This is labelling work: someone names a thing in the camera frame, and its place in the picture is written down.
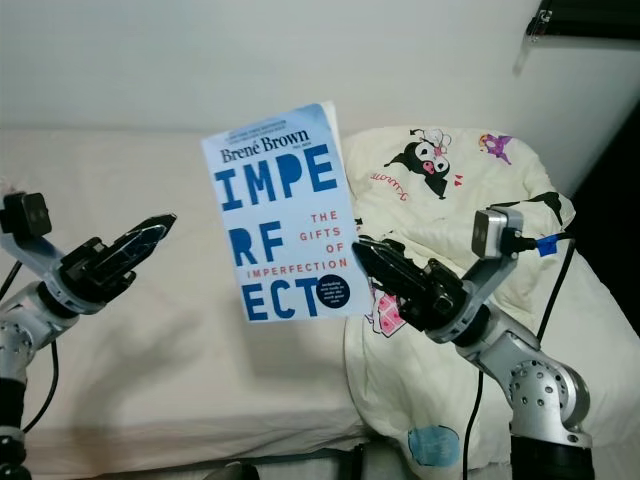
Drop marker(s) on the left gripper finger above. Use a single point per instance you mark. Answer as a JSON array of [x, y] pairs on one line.
[[142, 256], [148, 228]]

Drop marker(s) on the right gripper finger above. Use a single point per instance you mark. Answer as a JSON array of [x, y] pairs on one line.
[[392, 270]]

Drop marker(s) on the blue white Imperfection book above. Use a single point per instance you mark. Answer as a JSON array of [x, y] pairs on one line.
[[285, 220]]

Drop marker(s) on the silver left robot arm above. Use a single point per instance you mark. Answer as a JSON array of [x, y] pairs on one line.
[[20, 340]]

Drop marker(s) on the cream cartoon print comforter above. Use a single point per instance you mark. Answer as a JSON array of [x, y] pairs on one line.
[[420, 390]]

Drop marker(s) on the cream sheeted bed mattress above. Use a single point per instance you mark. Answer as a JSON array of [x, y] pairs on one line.
[[160, 380]]

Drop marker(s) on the black tall cabinet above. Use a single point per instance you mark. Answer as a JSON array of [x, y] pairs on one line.
[[615, 190]]

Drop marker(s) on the black window blind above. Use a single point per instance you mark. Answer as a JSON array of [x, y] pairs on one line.
[[590, 15]]

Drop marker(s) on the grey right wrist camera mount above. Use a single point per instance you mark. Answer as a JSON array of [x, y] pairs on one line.
[[500, 245]]

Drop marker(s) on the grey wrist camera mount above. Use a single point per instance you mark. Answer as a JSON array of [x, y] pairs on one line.
[[500, 245], [25, 225]]

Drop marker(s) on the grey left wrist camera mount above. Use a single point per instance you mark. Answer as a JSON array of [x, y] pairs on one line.
[[25, 225]]

